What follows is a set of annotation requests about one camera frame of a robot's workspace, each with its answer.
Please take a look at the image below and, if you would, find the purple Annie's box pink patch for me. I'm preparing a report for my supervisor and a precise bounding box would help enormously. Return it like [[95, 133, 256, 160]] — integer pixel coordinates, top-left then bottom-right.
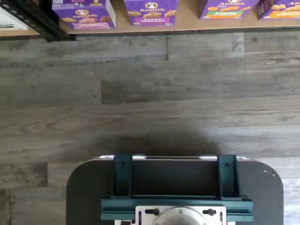
[[52, 8, 117, 30]]

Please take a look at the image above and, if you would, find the wooden shelf board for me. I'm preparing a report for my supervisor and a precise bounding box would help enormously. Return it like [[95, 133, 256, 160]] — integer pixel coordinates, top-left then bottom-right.
[[0, 13, 300, 38]]

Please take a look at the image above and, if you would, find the purple Annie's box green patch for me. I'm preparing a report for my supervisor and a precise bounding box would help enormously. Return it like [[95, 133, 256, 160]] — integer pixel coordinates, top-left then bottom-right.
[[199, 0, 261, 20]]

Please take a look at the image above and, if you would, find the purple Annie's box orange patch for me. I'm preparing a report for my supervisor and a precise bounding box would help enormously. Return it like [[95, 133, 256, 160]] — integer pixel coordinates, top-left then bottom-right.
[[257, 0, 300, 22]]

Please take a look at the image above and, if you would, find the white product box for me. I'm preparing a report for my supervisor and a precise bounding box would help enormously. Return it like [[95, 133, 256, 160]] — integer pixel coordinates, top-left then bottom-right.
[[0, 6, 29, 31]]

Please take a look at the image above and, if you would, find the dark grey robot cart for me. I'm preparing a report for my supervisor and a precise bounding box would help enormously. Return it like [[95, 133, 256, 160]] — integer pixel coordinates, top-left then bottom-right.
[[66, 154, 285, 225]]

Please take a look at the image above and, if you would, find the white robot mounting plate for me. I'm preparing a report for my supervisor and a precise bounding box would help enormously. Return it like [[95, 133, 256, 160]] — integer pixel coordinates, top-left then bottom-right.
[[135, 205, 227, 225]]

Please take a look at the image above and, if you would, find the teal metal mounting frame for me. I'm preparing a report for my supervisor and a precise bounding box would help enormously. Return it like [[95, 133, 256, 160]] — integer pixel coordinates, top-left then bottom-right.
[[100, 153, 254, 222]]

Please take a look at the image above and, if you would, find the black metal shelving frame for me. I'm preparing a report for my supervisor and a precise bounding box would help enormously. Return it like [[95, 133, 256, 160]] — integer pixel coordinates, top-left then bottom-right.
[[4, 0, 77, 43]]

